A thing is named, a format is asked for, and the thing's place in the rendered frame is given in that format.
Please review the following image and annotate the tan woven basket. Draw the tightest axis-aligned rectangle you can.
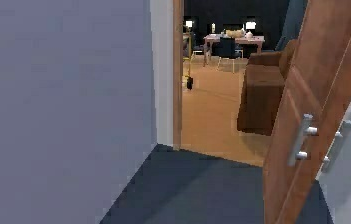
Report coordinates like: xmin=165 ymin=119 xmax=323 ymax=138
xmin=225 ymin=29 xmax=245 ymax=39

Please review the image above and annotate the dark blue dining chair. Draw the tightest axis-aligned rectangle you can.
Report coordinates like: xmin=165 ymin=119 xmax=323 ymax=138
xmin=216 ymin=36 xmax=245 ymax=74

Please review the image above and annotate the brown wooden door frame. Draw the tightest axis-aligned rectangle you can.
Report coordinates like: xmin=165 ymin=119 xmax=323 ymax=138
xmin=172 ymin=0 xmax=185 ymax=151

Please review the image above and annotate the silver bar door handle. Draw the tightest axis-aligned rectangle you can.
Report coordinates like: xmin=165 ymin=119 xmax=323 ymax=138
xmin=321 ymin=119 xmax=351 ymax=174
xmin=287 ymin=113 xmax=319 ymax=168

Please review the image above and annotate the brown wooden room door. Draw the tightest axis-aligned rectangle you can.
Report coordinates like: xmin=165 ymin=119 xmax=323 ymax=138
xmin=262 ymin=0 xmax=351 ymax=224

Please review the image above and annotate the pink wooden dining table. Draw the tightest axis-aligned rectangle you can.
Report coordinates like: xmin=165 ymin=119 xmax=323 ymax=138
xmin=203 ymin=33 xmax=266 ymax=66

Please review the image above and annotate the brown sofa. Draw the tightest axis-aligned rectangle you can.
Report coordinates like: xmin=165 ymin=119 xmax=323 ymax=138
xmin=236 ymin=38 xmax=299 ymax=137

